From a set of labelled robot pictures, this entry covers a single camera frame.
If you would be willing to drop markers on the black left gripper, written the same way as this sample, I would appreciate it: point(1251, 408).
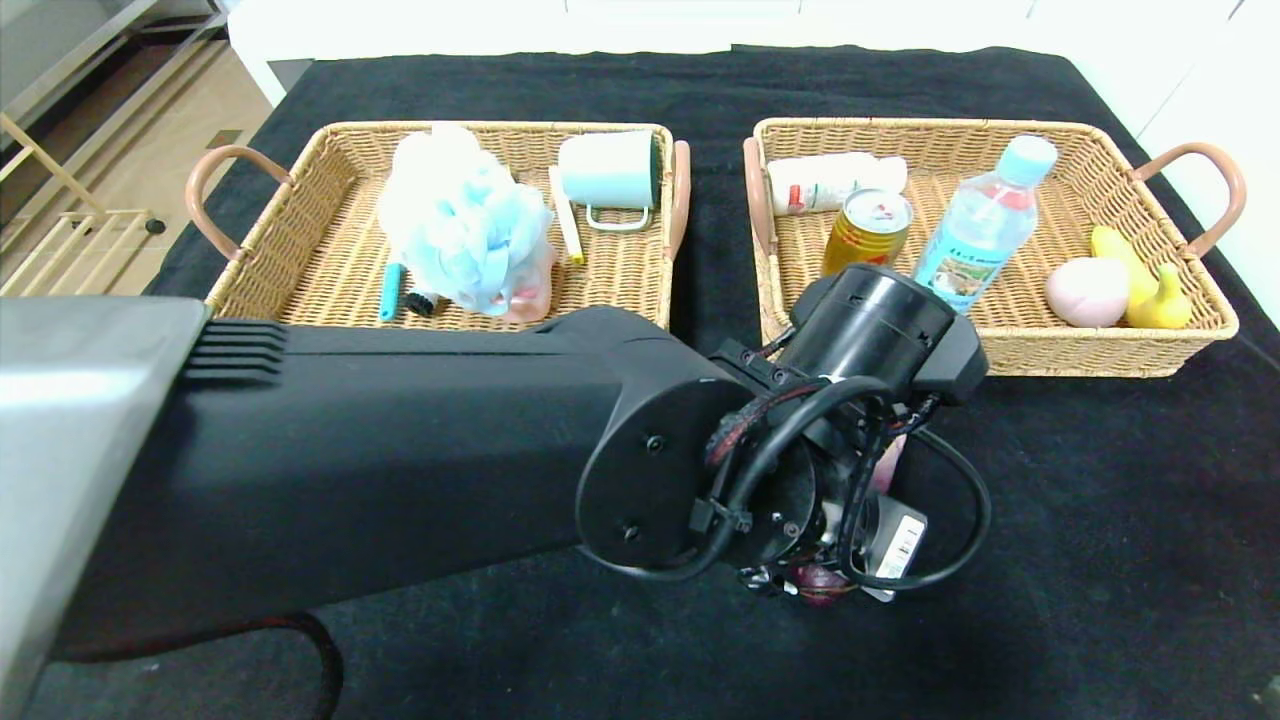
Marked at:
point(901, 547)

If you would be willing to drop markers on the purple eggplant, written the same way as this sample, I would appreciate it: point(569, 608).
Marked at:
point(820, 585)

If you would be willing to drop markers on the gold drink can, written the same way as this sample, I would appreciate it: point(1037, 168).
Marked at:
point(865, 235)

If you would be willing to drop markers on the clear water bottle blue cap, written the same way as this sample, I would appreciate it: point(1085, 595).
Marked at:
point(975, 240)

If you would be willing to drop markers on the yellow banana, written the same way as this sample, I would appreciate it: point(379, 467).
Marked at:
point(1160, 305)

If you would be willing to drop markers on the light blue bath pouf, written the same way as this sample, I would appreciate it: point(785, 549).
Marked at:
point(470, 220)

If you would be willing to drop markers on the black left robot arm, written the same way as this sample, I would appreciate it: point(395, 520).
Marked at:
point(400, 450)

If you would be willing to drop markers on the wicker basket with food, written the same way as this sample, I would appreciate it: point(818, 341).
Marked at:
point(1100, 345)

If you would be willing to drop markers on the wicker basket with toiletries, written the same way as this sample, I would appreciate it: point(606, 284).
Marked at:
point(620, 270)

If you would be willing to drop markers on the black table cloth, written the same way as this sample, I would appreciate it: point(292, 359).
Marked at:
point(1100, 550)

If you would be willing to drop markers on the pale pink egg-shaped fruit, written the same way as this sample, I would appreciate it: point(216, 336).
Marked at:
point(1085, 292)

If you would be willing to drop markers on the white bottle with red label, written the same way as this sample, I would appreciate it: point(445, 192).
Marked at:
point(820, 175)

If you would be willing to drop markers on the pink lotion bottle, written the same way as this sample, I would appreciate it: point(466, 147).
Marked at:
point(535, 295)

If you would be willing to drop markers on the white stick with yellow tip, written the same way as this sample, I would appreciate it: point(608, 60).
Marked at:
point(565, 218)

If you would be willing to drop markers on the mint green mug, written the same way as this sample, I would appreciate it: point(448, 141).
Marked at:
point(604, 168)

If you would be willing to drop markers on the white bottle with black brush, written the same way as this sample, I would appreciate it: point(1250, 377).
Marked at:
point(420, 304)

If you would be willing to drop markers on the small green floor tag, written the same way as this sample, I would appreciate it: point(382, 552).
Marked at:
point(224, 139)

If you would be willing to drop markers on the beige wheeled rack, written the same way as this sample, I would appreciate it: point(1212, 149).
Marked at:
point(60, 250)

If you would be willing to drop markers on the grey shelf frame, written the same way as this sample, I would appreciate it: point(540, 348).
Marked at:
point(60, 72)

